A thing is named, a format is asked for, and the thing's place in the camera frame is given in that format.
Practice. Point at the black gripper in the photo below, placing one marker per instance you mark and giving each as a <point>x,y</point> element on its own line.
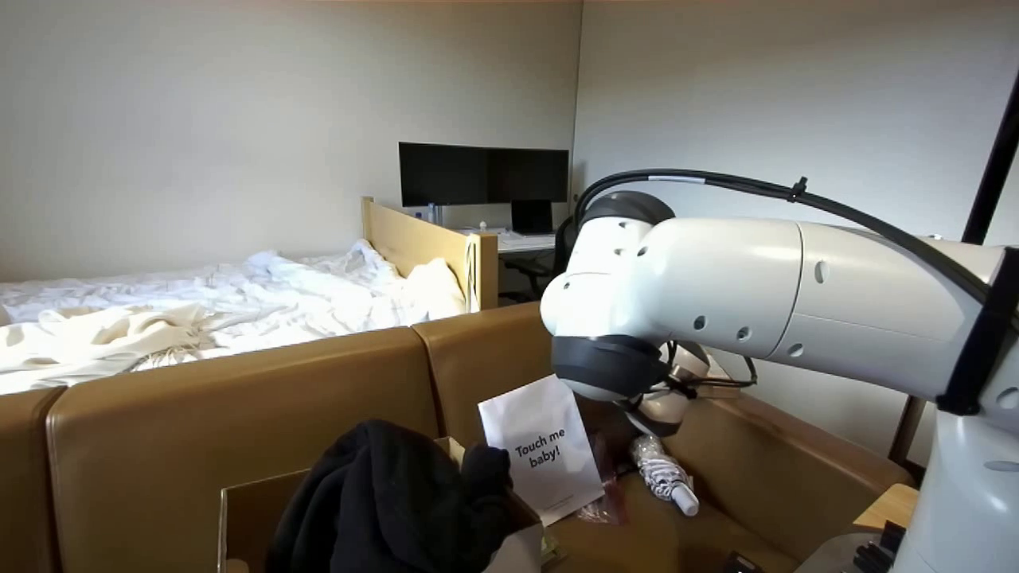
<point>663,408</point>

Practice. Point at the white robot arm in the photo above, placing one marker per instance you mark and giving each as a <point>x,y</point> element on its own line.
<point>796,296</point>

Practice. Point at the tan cardboard box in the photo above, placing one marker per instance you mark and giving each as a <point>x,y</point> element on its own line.
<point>213,426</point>

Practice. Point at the white patterned folded umbrella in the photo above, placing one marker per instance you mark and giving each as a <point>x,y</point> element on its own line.
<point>666,478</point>

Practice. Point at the red clear plastic bag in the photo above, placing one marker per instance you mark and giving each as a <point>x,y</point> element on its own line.
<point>599,511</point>

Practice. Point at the white paper sign with text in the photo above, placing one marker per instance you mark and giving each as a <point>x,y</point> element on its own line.
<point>535,456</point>

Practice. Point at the black office chair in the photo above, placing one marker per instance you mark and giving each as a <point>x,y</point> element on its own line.
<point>535,271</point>

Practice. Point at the white desk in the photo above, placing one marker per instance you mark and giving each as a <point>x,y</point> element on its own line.
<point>524,242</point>

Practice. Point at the wooden bed footboard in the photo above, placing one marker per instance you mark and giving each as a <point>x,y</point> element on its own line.
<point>424,242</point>

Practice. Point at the black garment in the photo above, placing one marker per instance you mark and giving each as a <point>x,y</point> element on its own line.
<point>384,498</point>

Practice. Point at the black wide monitor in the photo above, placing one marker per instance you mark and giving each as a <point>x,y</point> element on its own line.
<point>478,177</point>

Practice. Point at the black diagonal pole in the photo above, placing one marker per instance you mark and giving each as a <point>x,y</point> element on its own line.
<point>991,161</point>

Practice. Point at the white crumpled bedding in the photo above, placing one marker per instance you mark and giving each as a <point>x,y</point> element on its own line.
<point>162,321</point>

